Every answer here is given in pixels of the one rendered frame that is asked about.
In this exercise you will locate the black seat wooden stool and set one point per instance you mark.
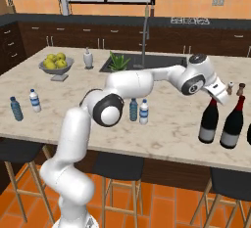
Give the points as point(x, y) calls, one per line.
point(230, 184)
point(119, 166)
point(19, 152)

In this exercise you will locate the white soap dispenser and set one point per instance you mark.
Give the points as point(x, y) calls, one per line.
point(88, 59)

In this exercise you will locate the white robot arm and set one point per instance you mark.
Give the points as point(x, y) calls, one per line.
point(73, 130)

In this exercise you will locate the dark sink basin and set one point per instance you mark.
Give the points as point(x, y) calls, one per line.
point(157, 61)

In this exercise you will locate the grey pedestal fruit bowl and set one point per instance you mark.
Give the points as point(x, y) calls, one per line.
point(57, 69)

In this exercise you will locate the yellow-green apple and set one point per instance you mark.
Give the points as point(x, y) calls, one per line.
point(51, 57)
point(61, 63)
point(60, 56)
point(49, 64)

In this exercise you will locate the white-topped salt shaker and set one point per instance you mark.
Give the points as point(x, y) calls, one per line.
point(230, 88)

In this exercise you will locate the white grey countertop appliance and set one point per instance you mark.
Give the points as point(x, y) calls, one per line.
point(65, 6)

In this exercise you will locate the grey wall socket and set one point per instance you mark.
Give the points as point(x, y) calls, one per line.
point(218, 1)

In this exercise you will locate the white plastic bottle blue label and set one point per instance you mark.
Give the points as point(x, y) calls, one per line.
point(143, 112)
point(35, 101)

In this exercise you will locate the blue plastic water bottle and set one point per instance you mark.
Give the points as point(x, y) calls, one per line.
point(16, 109)
point(133, 110)

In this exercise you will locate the dark brown drawer cabinet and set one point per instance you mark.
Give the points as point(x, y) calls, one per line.
point(10, 46)

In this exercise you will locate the hob with white rings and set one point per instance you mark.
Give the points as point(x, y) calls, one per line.
point(190, 20)

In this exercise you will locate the green potted plant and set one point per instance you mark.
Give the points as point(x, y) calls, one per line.
point(118, 62)

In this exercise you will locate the dark-topped pepper shaker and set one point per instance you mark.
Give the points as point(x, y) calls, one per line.
point(240, 89)

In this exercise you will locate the dark wine bottle red cap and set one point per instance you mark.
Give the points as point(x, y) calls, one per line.
point(232, 126)
point(209, 122)

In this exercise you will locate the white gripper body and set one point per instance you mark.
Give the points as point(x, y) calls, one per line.
point(219, 93)

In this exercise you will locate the dark brown base cupboard run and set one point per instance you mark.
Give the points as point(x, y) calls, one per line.
point(98, 36)

